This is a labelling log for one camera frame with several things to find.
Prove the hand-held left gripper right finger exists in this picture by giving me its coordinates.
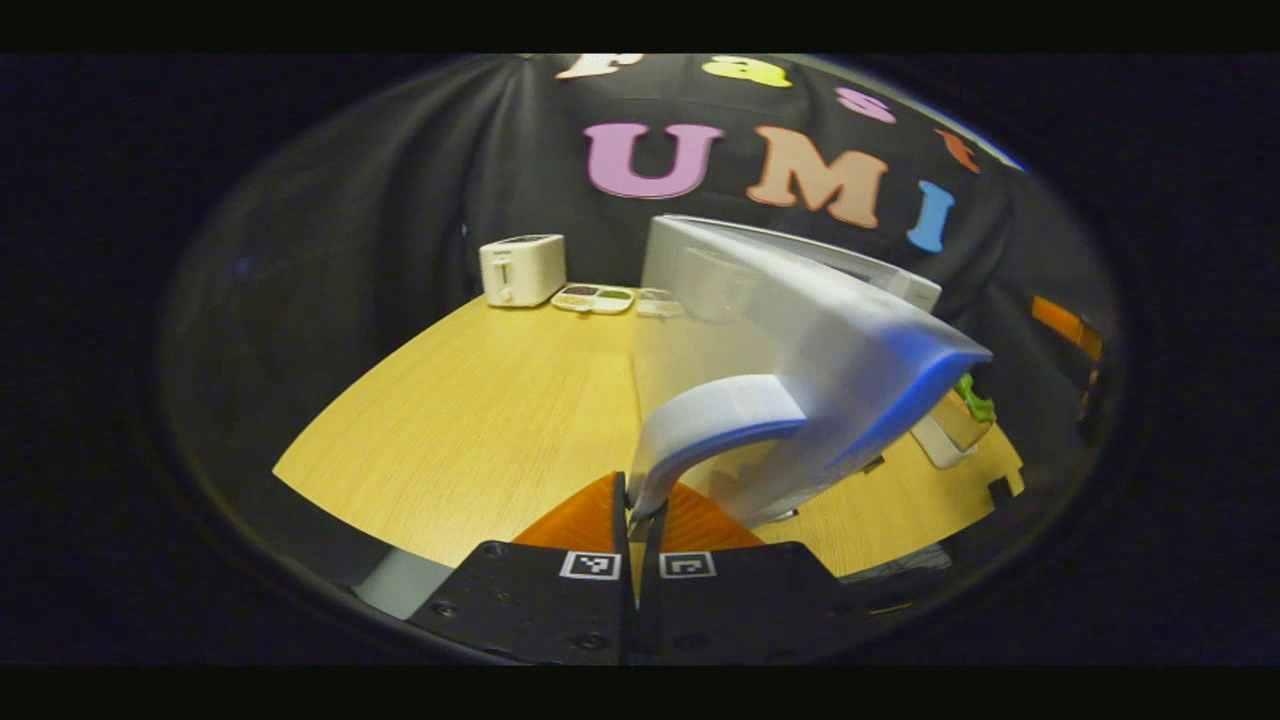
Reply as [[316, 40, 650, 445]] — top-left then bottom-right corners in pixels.
[[637, 482, 871, 667]]

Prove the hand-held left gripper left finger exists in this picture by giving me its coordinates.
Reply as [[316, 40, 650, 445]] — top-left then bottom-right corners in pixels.
[[408, 472, 638, 667]]

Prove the lettuce sandwich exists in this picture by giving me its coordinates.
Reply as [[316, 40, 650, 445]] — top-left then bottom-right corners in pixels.
[[935, 372, 998, 451]]

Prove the white microwave oven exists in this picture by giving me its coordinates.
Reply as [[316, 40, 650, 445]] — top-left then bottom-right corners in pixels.
[[628, 213, 994, 531]]

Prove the divided food tray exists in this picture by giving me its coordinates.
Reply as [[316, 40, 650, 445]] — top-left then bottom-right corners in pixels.
[[551, 283, 636, 315]]

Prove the white rectangular tray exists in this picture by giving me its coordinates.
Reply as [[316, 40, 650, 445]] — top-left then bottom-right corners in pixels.
[[910, 415, 986, 471]]

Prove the white toaster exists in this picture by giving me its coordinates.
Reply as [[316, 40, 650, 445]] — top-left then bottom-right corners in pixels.
[[479, 234, 567, 308]]

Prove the black backdrop cloth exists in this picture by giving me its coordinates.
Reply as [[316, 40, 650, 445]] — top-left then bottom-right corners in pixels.
[[160, 54, 1121, 521]]

